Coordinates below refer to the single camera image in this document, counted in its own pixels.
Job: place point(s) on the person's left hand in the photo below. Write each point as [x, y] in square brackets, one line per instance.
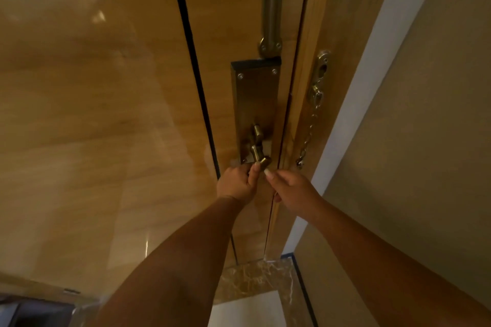
[236, 184]

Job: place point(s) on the wooden door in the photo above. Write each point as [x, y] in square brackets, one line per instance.
[153, 108]

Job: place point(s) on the person's right forearm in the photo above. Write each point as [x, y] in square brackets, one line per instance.
[387, 273]

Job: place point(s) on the wooden door frame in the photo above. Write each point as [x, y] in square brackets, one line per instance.
[318, 70]

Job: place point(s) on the person's right thumb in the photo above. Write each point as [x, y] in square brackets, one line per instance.
[273, 179]

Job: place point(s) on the person's left thumb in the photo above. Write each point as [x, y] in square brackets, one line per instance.
[254, 173]

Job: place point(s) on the person's right hand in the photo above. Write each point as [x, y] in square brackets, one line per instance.
[297, 192]

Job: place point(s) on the person's left forearm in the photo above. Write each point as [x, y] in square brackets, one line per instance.
[180, 265]

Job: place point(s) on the brass door lock plate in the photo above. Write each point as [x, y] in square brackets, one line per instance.
[255, 108]

